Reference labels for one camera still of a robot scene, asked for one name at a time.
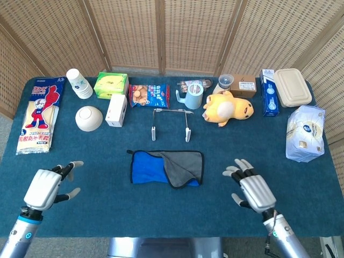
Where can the rubber gloves package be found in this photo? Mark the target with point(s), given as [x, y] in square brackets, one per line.
[37, 113]

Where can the clear lidded jar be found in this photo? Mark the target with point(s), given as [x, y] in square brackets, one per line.
[225, 82]

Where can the blue and white carton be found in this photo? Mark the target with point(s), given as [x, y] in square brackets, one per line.
[270, 96]

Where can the beige upturned bowl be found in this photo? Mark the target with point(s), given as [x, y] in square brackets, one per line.
[88, 118]

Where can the wooden rattan folding screen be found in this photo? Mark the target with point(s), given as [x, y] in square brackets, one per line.
[188, 32]

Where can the blue biscuit bag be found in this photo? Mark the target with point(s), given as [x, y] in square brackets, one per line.
[147, 95]

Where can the grey and blue cloth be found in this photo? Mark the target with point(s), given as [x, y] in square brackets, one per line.
[147, 169]

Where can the blue carpet table mat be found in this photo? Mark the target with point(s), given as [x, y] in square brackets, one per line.
[161, 212]

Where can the yellow plush toy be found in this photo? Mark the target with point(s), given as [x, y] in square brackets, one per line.
[228, 107]

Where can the small white carton box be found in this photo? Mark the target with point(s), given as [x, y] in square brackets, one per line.
[115, 110]

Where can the brown cardboard box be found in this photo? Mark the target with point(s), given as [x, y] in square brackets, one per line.
[243, 87]

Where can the beige lidded food container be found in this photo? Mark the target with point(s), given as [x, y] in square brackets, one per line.
[293, 86]

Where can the light blue mug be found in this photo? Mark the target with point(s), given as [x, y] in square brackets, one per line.
[194, 98]

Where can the clear snack packet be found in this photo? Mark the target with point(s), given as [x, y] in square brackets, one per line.
[184, 86]

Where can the white tissue paper pack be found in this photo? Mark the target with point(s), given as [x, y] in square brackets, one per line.
[305, 134]

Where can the green tissue box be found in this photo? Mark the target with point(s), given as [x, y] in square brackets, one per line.
[110, 83]

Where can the stack of paper cups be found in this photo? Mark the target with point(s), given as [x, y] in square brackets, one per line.
[79, 84]

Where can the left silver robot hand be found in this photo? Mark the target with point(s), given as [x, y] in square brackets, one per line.
[40, 188]

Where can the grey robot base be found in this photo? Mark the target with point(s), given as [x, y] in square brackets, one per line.
[166, 248]

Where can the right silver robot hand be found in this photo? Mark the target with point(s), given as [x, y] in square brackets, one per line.
[256, 193]

